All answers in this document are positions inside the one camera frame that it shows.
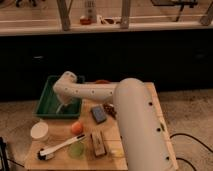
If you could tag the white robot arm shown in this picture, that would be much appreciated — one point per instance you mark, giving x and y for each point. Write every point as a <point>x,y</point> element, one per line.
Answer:
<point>140,129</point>

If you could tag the green plastic tray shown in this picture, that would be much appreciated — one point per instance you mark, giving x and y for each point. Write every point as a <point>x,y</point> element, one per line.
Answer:
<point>49,107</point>

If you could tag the blue sponge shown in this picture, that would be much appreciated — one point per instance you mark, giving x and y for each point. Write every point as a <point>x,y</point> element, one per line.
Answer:
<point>98,114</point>

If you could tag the brown pine cone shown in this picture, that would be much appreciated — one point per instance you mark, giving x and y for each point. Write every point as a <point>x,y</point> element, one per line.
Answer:
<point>109,109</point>

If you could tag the green plastic cup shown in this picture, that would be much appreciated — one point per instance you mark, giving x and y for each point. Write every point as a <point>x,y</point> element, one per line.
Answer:
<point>76,150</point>

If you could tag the wooden block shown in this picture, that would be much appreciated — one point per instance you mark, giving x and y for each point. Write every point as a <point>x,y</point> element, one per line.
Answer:
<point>98,143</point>

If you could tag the wooden table post left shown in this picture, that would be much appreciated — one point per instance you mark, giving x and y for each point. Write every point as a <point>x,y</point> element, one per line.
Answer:
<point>64,15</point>

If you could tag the green banana toy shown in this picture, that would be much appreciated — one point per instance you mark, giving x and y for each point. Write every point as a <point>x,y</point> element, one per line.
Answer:
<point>162,127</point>

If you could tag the orange bowl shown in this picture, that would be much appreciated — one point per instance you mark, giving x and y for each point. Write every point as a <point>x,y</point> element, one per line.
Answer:
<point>102,82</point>

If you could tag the orange fruit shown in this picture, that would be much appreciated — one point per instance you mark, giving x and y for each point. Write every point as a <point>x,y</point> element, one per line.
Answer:
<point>77,128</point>

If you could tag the wooden table post right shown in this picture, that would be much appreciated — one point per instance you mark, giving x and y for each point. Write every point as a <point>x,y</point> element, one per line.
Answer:
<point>125,13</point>

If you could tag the white round container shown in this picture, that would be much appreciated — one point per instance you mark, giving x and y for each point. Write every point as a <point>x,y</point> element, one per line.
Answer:
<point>40,131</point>

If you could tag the black device at left edge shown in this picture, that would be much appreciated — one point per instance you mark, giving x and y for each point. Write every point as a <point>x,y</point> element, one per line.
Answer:
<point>3,156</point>

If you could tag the red object on shelf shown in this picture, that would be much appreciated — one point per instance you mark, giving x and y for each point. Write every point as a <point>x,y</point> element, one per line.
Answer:
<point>85,21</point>

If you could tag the wooden table post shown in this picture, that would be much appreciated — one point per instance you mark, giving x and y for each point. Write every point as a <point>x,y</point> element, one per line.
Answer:
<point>64,15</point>
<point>125,13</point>

